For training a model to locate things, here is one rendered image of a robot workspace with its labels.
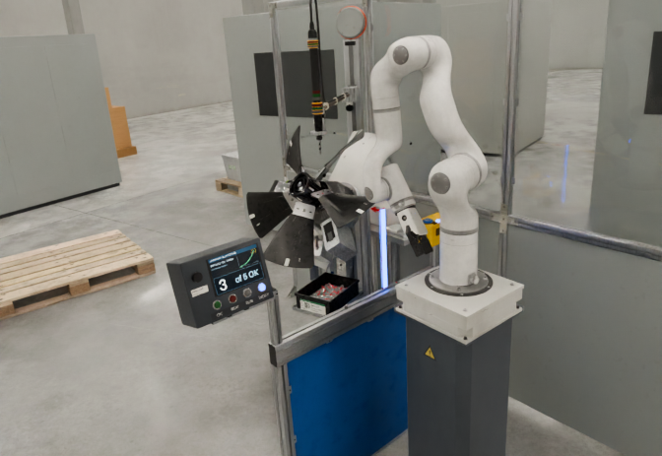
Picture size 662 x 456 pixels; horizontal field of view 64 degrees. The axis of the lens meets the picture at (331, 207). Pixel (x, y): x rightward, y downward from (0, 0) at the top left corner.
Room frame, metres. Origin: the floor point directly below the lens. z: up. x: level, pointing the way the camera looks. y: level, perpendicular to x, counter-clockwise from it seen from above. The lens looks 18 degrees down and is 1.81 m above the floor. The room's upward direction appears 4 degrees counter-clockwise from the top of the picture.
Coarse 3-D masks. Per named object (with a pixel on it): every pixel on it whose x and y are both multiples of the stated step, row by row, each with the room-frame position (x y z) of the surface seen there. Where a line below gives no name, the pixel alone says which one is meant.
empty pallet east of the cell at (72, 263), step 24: (72, 240) 4.69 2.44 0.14; (96, 240) 4.65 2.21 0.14; (120, 240) 4.61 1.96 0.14; (0, 264) 4.22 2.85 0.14; (24, 264) 4.18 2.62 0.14; (48, 264) 4.14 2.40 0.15; (72, 264) 4.11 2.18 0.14; (96, 264) 4.07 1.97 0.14; (120, 264) 4.04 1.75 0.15; (144, 264) 4.10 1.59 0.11; (0, 288) 3.74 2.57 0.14; (24, 288) 3.69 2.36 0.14; (48, 288) 3.67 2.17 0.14; (72, 288) 3.76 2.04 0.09; (96, 288) 3.88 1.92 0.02; (0, 312) 3.47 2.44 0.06; (24, 312) 3.55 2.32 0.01
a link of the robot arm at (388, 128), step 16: (384, 112) 1.72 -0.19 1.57; (400, 112) 1.75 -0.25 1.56; (384, 128) 1.72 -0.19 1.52; (400, 128) 1.74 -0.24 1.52; (384, 144) 1.72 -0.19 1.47; (400, 144) 1.73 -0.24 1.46; (368, 160) 1.71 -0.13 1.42; (384, 160) 1.69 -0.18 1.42; (368, 176) 1.68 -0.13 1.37; (368, 192) 1.68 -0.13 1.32; (384, 192) 1.68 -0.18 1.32
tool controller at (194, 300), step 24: (240, 240) 1.51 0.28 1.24; (168, 264) 1.39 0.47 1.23; (192, 264) 1.35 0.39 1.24; (216, 264) 1.38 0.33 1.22; (240, 264) 1.43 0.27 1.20; (264, 264) 1.47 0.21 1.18; (192, 288) 1.32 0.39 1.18; (240, 288) 1.40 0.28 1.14; (192, 312) 1.30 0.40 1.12; (216, 312) 1.34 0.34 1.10
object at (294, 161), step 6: (294, 138) 2.49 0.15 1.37; (294, 144) 2.47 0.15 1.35; (288, 150) 2.54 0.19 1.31; (294, 150) 2.45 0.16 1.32; (288, 156) 2.54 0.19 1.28; (294, 156) 2.44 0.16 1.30; (288, 162) 2.53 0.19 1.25; (294, 162) 2.45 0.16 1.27; (300, 162) 2.33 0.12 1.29; (294, 168) 2.46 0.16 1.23; (300, 168) 2.33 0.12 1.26
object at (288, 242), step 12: (300, 216) 2.15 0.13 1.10; (288, 228) 2.11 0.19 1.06; (300, 228) 2.11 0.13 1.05; (312, 228) 2.12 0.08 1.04; (276, 240) 2.08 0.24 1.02; (288, 240) 2.07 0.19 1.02; (300, 240) 2.08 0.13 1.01; (312, 240) 2.08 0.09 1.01; (264, 252) 2.07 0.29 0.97; (276, 252) 2.05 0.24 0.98; (288, 252) 2.04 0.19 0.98; (300, 252) 2.04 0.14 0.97; (312, 252) 2.04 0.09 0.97; (300, 264) 2.00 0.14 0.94; (312, 264) 2.00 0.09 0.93
